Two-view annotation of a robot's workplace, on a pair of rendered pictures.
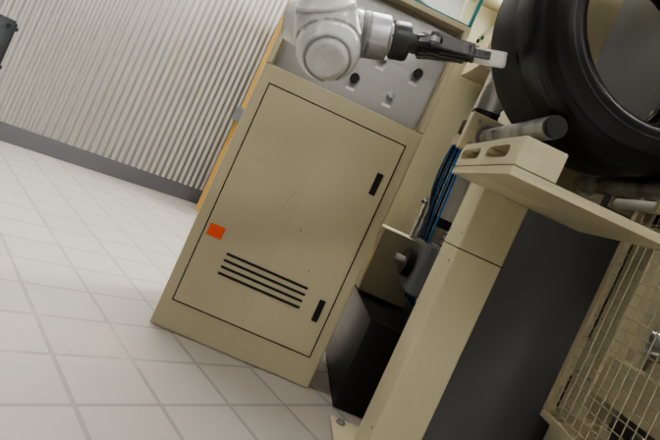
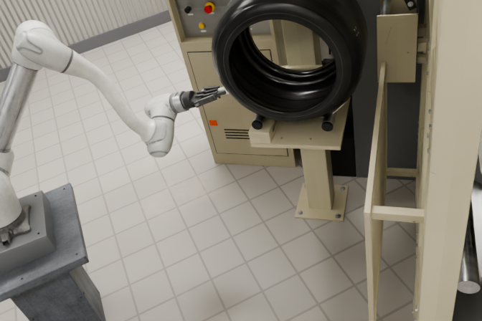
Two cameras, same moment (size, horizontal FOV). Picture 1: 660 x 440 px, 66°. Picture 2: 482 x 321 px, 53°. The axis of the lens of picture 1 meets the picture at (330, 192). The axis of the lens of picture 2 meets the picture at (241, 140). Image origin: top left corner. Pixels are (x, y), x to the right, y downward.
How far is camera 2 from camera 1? 179 cm
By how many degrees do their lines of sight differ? 45
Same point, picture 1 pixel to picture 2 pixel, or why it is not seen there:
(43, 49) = not seen: outside the picture
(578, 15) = (234, 87)
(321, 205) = not seen: hidden behind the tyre
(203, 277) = (221, 141)
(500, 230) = not seen: hidden behind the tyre
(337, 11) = (150, 140)
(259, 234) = (231, 117)
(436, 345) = (312, 162)
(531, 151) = (254, 137)
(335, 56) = (159, 155)
